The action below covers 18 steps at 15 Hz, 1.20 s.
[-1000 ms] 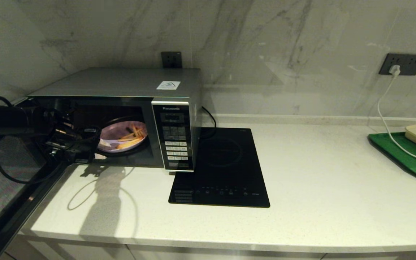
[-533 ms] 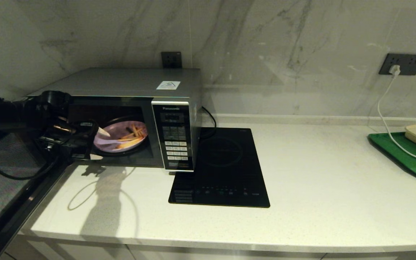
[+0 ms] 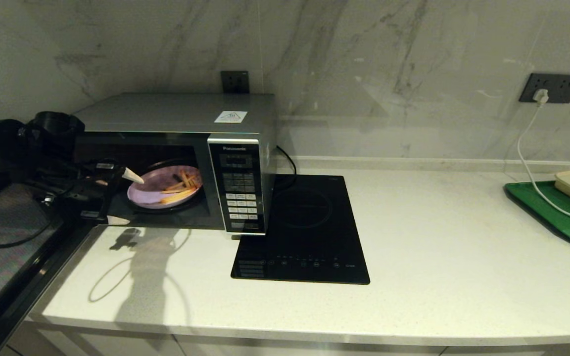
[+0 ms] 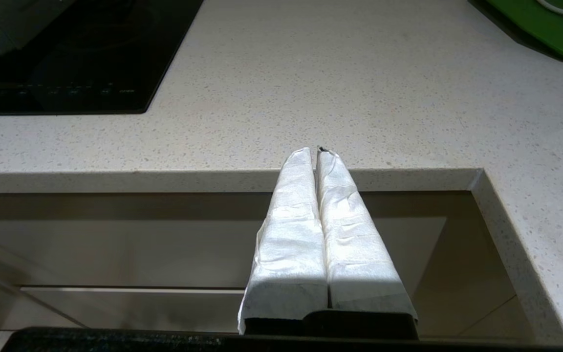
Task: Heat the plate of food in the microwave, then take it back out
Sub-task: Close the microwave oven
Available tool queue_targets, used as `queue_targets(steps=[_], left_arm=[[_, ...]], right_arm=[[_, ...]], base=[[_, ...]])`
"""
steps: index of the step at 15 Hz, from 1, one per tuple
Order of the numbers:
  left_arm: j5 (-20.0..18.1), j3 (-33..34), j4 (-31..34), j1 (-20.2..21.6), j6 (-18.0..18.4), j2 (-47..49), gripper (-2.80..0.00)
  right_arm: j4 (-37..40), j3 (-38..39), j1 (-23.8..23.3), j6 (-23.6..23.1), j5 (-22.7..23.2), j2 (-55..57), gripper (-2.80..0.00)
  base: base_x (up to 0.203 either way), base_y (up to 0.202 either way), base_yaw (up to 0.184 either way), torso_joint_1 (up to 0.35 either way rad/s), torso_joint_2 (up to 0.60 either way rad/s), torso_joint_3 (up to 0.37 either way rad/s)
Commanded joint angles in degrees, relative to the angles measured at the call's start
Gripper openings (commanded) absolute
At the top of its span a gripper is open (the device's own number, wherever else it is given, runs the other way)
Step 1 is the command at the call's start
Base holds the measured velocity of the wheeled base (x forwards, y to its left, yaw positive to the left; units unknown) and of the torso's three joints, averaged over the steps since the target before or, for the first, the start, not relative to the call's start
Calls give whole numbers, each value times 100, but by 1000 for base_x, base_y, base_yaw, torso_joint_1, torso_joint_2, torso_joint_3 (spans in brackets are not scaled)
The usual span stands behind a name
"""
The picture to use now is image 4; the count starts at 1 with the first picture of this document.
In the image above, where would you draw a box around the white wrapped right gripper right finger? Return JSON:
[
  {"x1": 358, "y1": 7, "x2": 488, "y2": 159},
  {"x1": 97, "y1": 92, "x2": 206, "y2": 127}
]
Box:
[{"x1": 314, "y1": 148, "x2": 418, "y2": 322}]

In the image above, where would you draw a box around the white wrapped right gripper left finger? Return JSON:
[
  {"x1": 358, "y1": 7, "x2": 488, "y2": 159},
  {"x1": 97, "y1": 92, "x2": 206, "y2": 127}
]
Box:
[{"x1": 238, "y1": 147, "x2": 329, "y2": 335}]

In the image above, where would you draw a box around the silver microwave oven body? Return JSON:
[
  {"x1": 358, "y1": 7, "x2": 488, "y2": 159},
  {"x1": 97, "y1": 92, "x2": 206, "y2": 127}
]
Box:
[{"x1": 0, "y1": 0, "x2": 77, "y2": 55}]

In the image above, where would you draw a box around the black induction cooktop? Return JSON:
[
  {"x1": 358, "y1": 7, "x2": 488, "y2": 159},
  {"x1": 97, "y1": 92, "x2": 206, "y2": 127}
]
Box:
[{"x1": 0, "y1": 0, "x2": 205, "y2": 116}]

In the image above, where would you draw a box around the green plastic tray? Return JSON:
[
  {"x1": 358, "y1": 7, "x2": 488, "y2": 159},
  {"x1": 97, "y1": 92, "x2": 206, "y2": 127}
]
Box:
[{"x1": 467, "y1": 0, "x2": 563, "y2": 63}]

